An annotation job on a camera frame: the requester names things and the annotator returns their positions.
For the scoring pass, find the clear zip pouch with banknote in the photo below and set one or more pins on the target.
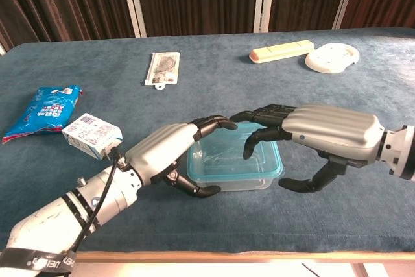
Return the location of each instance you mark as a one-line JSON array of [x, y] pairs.
[[163, 67]]

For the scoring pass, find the clear plastic container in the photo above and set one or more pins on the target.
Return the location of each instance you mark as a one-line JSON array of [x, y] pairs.
[[246, 185]]

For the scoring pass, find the blue velvet tablecloth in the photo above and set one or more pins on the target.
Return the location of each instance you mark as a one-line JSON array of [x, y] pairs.
[[227, 225]]

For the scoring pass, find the white table leg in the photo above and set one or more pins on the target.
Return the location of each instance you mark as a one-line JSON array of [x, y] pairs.
[[364, 270]]

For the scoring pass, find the white round plastic disc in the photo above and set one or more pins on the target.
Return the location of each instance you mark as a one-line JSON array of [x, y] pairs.
[[330, 58]]

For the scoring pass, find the blue snack bag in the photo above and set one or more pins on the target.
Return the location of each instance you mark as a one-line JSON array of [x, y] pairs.
[[42, 111]]

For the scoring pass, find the wooden table edge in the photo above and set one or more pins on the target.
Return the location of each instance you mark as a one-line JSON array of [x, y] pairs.
[[227, 256]]

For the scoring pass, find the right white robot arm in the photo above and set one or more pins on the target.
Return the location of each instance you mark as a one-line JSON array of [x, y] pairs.
[[402, 153]]

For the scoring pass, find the white milk carton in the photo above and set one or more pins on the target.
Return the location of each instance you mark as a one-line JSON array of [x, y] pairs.
[[92, 132]]

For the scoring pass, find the teal container lid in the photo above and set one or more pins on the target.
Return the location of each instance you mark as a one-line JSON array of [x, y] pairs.
[[227, 163]]

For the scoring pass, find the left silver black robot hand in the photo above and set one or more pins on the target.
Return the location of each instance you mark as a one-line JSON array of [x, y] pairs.
[[159, 150]]

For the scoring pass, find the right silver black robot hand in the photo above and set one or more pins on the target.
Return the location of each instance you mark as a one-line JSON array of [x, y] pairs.
[[337, 131]]

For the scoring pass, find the yellow rectangular plastic case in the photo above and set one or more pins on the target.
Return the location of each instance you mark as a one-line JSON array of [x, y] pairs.
[[282, 50]]

